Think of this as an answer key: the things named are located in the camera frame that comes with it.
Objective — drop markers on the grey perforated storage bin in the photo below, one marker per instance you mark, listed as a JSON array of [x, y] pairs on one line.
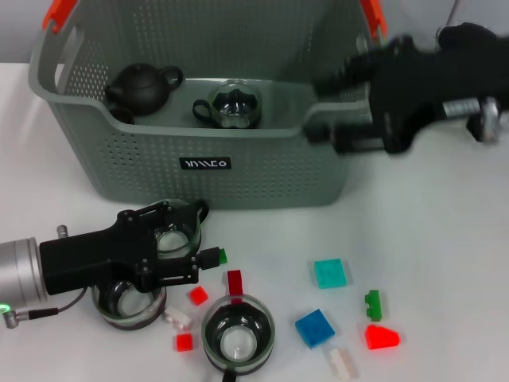
[[139, 179]]

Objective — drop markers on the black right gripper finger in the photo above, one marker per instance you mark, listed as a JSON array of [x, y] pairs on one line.
[[350, 139], [350, 73]]

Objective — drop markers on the small red square block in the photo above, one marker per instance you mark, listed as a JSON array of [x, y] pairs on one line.
[[184, 342]]

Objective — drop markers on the blue flat square block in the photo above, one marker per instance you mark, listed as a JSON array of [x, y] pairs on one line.
[[315, 328]]

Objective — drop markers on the glass teacup with black sleeve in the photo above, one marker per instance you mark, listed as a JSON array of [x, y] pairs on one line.
[[238, 342], [175, 244], [234, 107], [127, 308]]

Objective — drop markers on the white long building block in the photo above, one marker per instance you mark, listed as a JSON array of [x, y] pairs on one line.
[[177, 317]]

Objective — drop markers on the green rectangular building block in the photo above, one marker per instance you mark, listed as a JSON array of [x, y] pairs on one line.
[[223, 256]]

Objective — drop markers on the green stepped building block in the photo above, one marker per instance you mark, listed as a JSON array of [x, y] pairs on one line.
[[374, 308]]

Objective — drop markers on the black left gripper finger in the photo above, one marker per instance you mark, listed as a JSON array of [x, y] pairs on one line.
[[175, 272], [175, 217]]

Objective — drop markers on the dark red long block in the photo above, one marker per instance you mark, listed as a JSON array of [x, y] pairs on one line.
[[235, 282]]

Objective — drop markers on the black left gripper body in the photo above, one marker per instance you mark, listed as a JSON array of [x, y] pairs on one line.
[[91, 258]]

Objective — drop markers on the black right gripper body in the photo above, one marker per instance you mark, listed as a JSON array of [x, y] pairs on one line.
[[417, 87]]

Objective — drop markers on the red rounded building block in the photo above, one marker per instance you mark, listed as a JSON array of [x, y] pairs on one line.
[[381, 338]]

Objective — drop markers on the small black clay cup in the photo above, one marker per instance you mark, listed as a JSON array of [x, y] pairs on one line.
[[122, 115]]

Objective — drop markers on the teal flat square block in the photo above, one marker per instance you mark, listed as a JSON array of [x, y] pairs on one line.
[[330, 274]]

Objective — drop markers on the clear pinkish long block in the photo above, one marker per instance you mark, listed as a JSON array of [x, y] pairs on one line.
[[342, 361]]

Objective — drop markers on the black clay teapot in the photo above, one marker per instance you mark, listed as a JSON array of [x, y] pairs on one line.
[[139, 89]]

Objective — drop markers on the small red sloped block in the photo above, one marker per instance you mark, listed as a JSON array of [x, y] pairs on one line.
[[197, 296]]

